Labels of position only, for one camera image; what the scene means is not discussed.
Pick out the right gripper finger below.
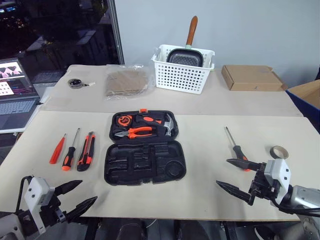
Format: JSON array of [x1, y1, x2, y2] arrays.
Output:
[[215, 180, 256, 207], [225, 158, 261, 173]]

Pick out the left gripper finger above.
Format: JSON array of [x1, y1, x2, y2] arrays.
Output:
[[53, 179, 84, 198], [65, 195, 99, 223]]

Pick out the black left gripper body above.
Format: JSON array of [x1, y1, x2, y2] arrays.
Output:
[[36, 192, 68, 230]]

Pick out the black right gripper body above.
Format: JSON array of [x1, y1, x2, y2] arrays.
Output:
[[248, 161, 281, 200]]

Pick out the black orange handled screwdriver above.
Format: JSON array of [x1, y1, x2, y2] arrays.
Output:
[[224, 126, 252, 172], [61, 127, 81, 172]]

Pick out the brown core tape roll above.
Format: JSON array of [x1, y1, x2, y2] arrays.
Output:
[[269, 145, 290, 160]]

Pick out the orange black utility knife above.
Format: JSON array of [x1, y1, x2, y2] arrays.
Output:
[[76, 131, 96, 172]]

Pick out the slim orange screwdriver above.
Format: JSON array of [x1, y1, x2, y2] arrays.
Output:
[[49, 133, 68, 165]]

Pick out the black tool case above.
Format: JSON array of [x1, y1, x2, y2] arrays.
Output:
[[103, 108, 187, 186]]

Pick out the dark rounded shape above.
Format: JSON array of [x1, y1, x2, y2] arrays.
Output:
[[113, 218, 148, 240]]

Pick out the steel claw hammer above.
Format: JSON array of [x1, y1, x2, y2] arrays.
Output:
[[149, 113, 177, 138]]

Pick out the blue cardboard box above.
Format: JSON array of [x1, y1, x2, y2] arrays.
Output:
[[285, 79, 320, 126]]

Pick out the orange black tape measure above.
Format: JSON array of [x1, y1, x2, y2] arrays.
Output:
[[117, 115, 135, 127]]

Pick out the flat brown cardboard box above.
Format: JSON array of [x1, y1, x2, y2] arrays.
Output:
[[221, 64, 288, 92]]

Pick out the open laptop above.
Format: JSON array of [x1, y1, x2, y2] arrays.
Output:
[[0, 57, 41, 132]]

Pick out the round metal reel with tag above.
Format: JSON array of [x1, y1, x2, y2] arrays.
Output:
[[67, 78, 97, 89]]

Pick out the white perforated plastic basket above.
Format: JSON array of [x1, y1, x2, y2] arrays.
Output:
[[151, 44, 216, 95]]

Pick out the plastic bag of brown mats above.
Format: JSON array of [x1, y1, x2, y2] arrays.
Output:
[[103, 64, 151, 102]]

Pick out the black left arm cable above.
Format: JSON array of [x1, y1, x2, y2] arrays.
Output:
[[15, 175, 34, 214]]

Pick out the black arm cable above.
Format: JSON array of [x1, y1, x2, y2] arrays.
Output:
[[15, 175, 34, 214], [271, 197, 320, 218]]

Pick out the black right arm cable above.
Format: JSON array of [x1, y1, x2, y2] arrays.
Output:
[[271, 197, 320, 218]]

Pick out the orange handled pliers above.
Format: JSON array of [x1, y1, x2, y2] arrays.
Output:
[[114, 126, 154, 140]]

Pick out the black orange driver handle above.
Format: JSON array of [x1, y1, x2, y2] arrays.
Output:
[[136, 115, 163, 126]]

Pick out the square pan with wooden handle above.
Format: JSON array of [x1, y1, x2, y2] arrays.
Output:
[[166, 15, 204, 68]]

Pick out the grey window frame post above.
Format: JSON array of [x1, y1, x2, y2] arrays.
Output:
[[108, 0, 125, 66]]

